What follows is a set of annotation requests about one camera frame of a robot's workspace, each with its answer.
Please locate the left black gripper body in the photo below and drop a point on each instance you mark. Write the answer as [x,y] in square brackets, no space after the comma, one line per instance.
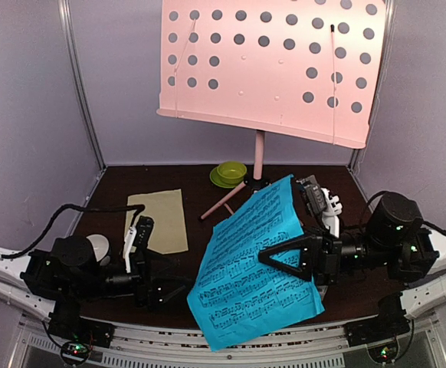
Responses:
[143,298]

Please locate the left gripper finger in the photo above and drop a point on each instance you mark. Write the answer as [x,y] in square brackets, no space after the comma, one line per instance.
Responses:
[165,295]
[164,270]

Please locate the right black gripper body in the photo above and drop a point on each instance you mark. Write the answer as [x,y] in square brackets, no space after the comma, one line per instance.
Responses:
[329,258]

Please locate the blue sheet music paper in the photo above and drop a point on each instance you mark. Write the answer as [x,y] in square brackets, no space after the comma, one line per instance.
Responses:
[235,298]

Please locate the pink music stand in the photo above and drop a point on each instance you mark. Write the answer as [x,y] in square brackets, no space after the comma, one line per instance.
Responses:
[307,69]

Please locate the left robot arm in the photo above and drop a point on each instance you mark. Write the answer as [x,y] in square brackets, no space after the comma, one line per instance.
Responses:
[78,270]

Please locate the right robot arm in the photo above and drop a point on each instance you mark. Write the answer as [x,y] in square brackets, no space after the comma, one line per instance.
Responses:
[395,237]

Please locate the yellow paper sheet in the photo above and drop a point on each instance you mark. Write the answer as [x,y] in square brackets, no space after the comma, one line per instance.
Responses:
[166,209]

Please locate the white bowl dark outside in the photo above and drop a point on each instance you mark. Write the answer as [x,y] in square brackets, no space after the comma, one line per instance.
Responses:
[101,248]

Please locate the green bowl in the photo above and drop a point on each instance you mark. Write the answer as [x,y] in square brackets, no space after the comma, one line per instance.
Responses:
[231,172]

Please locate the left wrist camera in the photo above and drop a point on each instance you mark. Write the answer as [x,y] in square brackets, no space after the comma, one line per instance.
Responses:
[136,242]

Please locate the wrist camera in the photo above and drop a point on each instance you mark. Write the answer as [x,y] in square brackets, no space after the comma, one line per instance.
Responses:
[136,242]
[321,204]

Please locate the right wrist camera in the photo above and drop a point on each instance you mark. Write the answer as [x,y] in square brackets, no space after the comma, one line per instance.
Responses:
[321,204]

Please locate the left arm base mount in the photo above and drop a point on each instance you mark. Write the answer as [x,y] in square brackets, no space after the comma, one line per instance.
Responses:
[76,344]

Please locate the right frame post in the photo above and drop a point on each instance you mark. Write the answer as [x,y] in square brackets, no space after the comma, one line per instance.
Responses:
[359,155]

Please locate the frame post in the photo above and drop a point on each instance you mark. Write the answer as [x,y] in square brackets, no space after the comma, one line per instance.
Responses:
[359,155]
[64,7]

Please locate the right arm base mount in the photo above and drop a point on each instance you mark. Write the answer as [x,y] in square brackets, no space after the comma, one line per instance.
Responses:
[380,337]

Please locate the left frame post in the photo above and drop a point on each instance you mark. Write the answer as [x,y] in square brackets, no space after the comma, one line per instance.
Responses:
[64,7]

